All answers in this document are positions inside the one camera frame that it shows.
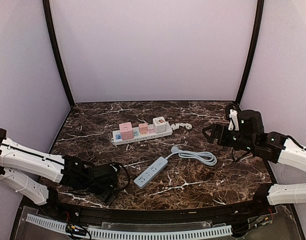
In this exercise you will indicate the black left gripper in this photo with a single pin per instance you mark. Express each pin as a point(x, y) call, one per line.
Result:
point(106, 191)

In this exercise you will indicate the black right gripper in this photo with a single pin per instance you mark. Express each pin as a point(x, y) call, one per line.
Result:
point(217, 133)

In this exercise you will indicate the light blue power strip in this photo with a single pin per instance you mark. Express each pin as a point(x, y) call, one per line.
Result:
point(151, 172)

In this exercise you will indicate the white cube socket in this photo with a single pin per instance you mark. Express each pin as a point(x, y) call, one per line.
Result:
point(159, 124)

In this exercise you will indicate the pink cube socket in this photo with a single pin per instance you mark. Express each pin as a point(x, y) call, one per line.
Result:
point(126, 131)

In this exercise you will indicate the pink usb charger plug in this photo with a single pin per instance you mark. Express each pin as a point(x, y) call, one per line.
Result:
point(143, 128)

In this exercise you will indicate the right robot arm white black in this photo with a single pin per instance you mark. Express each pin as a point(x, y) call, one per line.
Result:
point(246, 132)

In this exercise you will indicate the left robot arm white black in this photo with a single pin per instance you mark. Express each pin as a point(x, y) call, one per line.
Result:
point(16, 161)

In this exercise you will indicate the small circuit board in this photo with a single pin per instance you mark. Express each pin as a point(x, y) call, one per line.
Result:
point(75, 230)

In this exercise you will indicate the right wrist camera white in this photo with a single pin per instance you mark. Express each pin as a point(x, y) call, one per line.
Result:
point(231, 114)

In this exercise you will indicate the light blue cable duct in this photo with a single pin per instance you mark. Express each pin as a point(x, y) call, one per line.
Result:
point(117, 231)

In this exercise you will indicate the black front rail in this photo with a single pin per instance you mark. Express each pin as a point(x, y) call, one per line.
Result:
point(232, 213)

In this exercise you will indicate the right black frame post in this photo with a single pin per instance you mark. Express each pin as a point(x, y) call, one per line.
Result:
point(251, 51)

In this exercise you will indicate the black frame post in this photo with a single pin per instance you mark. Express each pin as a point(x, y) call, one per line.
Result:
point(251, 51)
point(56, 52)

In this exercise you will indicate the left black frame post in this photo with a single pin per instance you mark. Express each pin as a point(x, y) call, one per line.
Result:
point(56, 52)

